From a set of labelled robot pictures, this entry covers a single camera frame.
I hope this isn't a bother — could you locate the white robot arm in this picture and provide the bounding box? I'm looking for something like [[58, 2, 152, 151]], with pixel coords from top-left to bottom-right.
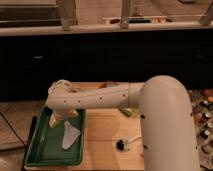
[[46, 75, 200, 171]]

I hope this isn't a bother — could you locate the green plastic tray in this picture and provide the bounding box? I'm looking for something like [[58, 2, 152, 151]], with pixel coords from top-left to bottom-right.
[[25, 106, 86, 167]]

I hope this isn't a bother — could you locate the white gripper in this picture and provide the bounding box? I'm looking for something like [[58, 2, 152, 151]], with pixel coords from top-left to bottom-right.
[[49, 109, 78, 128]]

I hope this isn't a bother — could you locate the white wooden railing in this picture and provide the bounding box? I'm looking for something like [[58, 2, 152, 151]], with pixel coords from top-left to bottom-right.
[[0, 0, 213, 36]]

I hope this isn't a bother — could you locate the green object on table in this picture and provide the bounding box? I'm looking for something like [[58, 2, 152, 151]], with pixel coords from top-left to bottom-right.
[[118, 108, 132, 117]]

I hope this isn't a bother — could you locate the white towel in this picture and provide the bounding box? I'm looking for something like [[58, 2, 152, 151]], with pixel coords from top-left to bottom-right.
[[62, 121, 81, 150]]

